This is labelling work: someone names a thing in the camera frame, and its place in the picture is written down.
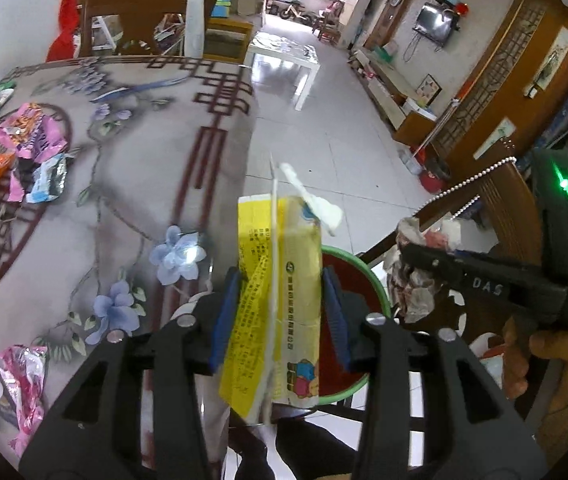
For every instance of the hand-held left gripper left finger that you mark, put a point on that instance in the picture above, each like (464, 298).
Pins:
(226, 320)

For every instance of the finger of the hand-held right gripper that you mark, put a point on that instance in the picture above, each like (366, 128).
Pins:
(484, 280)

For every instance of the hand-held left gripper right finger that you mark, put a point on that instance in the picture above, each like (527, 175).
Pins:
(336, 320)

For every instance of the red green plastic stool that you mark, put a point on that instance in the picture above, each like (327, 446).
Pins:
(351, 272)

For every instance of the tissue paper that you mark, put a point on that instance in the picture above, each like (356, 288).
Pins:
(416, 300)

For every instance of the person's right hand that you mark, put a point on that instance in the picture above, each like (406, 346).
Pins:
(516, 360)

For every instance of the red bucket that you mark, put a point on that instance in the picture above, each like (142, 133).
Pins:
(431, 180)

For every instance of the mop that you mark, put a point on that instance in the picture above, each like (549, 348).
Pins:
(426, 145)

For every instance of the wooden room partition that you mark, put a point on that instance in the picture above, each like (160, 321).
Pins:
(504, 85)

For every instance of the long television cabinet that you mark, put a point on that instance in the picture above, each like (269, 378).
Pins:
(394, 87)

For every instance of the pink snack wrapper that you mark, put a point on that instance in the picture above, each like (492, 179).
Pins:
(19, 375)
(29, 130)

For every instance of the silver blue snack wrapper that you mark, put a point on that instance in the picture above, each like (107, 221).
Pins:
(49, 180)

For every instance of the white coffee table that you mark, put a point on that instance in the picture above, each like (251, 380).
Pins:
(284, 52)

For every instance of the small wooden cabinet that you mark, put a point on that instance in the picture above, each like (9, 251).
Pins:
(229, 37)

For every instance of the small wooden stool chair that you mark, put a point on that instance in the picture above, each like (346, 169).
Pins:
(330, 22)

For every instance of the white towel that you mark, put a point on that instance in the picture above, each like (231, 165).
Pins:
(195, 20)

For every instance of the child's bicycle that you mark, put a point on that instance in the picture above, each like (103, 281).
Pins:
(295, 12)

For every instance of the red cloth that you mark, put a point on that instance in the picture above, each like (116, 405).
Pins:
(64, 25)

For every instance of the wall television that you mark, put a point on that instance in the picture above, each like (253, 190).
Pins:
(433, 22)

